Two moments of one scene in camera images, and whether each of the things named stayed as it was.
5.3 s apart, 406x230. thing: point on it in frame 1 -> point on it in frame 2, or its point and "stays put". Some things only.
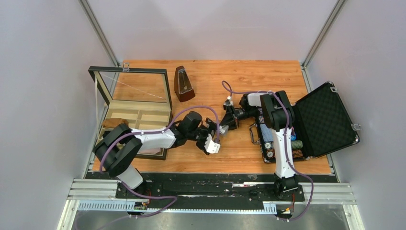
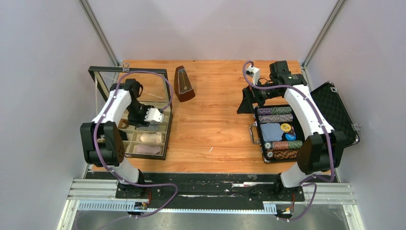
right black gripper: (232, 123) -> (250, 96)
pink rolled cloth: (151, 151) stays put
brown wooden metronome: (183, 86) stays put
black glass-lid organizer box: (139, 97) stays put
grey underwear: (223, 129) -> (152, 127)
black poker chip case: (322, 125) stays put
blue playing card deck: (267, 132) stays put
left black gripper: (211, 130) -> (140, 121)
